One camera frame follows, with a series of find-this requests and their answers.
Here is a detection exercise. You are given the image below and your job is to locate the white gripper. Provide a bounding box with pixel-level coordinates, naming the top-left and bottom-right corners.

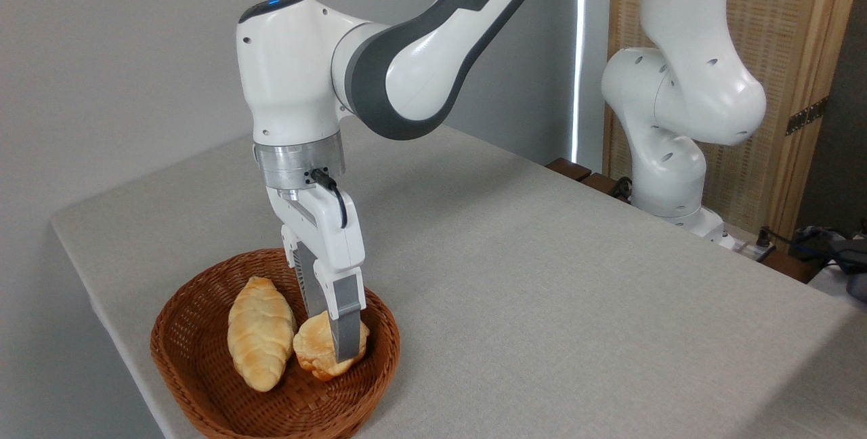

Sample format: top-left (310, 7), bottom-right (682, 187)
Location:
top-left (266, 185), bottom-right (367, 362)

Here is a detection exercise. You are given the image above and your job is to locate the round golden bread roll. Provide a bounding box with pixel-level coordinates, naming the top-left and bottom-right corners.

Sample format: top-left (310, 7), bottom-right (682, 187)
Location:
top-left (293, 310), bottom-right (371, 381)

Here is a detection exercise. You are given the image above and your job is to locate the long braided bread loaf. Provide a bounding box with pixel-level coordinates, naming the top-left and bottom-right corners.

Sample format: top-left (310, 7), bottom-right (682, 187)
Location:
top-left (227, 276), bottom-right (298, 393)

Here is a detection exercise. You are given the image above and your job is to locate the brown wicker basket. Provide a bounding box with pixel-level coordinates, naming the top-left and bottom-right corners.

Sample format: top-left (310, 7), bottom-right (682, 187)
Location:
top-left (150, 248), bottom-right (401, 439)

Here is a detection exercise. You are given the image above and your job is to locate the grey tablecloth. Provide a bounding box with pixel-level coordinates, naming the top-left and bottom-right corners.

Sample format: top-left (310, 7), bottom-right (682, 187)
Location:
top-left (51, 114), bottom-right (867, 439)

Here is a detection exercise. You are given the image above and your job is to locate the white power strip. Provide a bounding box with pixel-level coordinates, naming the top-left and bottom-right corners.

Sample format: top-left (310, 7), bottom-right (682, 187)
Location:
top-left (734, 238), bottom-right (777, 264)

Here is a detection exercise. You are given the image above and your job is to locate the metal screen hinge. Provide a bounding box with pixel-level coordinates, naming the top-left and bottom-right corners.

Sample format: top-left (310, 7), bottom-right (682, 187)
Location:
top-left (786, 97), bottom-right (828, 136)

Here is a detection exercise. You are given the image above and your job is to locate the dark grey device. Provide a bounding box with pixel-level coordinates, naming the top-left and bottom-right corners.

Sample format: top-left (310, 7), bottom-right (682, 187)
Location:
top-left (832, 239), bottom-right (867, 301)

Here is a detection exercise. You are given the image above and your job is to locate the wooden woven folding screen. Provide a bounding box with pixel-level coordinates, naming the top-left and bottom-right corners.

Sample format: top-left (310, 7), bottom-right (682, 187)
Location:
top-left (603, 0), bottom-right (867, 236)

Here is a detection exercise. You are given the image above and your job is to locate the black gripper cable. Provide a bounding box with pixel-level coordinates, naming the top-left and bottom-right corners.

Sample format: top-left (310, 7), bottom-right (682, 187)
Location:
top-left (308, 168), bottom-right (348, 230)

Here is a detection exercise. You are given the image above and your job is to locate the black cable bundle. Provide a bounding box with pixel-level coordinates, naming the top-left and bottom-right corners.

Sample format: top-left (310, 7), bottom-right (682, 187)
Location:
top-left (757, 224), bottom-right (867, 270)

